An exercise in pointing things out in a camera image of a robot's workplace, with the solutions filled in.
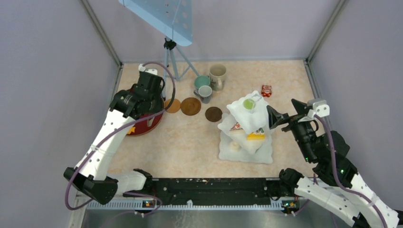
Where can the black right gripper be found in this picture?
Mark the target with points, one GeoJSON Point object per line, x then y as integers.
{"type": "Point", "coordinates": [275, 118]}

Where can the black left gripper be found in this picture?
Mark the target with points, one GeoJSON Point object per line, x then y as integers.
{"type": "Point", "coordinates": [159, 105]}

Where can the clear plastic tongs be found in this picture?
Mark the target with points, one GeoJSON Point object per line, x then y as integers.
{"type": "Point", "coordinates": [149, 122]}

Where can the orange fish-shaped cookie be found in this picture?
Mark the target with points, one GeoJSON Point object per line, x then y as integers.
{"type": "Point", "coordinates": [131, 131]}

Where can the round green macaron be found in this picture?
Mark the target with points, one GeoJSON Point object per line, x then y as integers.
{"type": "Point", "coordinates": [249, 104]}

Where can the yellow cheesecake slice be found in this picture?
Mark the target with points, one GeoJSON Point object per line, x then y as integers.
{"type": "Point", "coordinates": [257, 135]}

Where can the white cream puff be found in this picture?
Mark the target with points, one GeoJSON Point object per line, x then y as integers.
{"type": "Point", "coordinates": [234, 146]}

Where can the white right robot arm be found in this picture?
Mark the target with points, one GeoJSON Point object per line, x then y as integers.
{"type": "Point", "coordinates": [356, 204]}

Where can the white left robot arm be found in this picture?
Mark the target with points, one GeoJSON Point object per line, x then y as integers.
{"type": "Point", "coordinates": [90, 175]}

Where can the light wooden coaster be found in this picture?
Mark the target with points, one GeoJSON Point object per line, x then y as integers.
{"type": "Point", "coordinates": [175, 106]}

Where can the medium brown wooden coaster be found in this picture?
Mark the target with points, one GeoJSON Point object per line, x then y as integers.
{"type": "Point", "coordinates": [190, 106]}

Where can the white tiered serving stand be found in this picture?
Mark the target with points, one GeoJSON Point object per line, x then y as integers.
{"type": "Point", "coordinates": [252, 151]}

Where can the blue tripod stand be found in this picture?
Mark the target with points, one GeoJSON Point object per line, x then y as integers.
{"type": "Point", "coordinates": [170, 60]}

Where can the teal ceramic cup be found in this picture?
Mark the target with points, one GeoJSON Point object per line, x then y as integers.
{"type": "Point", "coordinates": [201, 81]}

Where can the grey ceramic cup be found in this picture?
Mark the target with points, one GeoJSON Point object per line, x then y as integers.
{"type": "Point", "coordinates": [204, 93]}

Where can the dark brown wooden coaster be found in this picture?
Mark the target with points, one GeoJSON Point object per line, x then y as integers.
{"type": "Point", "coordinates": [213, 114]}

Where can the beige ceramic mug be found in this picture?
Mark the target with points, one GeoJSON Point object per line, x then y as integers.
{"type": "Point", "coordinates": [217, 75]}

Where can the blue perforated panel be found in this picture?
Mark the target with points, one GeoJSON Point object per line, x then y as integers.
{"type": "Point", "coordinates": [173, 18]}

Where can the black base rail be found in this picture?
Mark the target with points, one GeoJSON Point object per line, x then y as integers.
{"type": "Point", "coordinates": [217, 191]}

